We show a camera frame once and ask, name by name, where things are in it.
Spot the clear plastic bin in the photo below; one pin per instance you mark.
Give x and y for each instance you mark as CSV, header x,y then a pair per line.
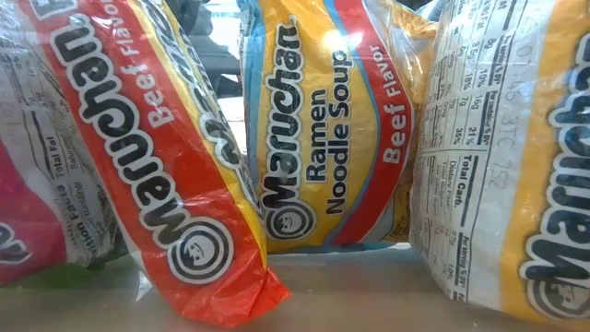
x,y
369,295

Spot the green ramen noodle packet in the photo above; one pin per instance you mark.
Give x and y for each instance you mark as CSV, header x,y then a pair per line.
x,y
27,221

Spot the blue ramen noodle packet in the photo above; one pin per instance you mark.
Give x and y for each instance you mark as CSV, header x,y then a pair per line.
x,y
322,138

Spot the yellow ramen noodle packet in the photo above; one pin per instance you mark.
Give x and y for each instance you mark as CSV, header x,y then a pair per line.
x,y
507,184

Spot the red ramen noodle packet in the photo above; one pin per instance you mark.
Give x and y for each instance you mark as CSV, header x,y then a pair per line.
x,y
184,184

